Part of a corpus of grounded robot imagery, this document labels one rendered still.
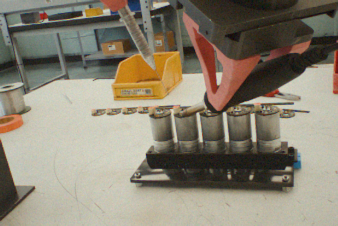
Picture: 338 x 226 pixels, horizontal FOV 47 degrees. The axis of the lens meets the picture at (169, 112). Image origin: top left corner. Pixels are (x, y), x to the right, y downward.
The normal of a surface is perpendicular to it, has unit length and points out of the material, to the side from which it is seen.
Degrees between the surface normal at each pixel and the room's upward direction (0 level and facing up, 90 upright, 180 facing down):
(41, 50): 90
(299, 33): 27
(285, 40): 117
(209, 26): 90
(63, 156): 0
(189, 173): 0
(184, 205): 0
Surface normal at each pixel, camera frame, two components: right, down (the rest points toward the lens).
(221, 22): 0.09, -0.73
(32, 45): -0.34, 0.36
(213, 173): -0.14, -0.94
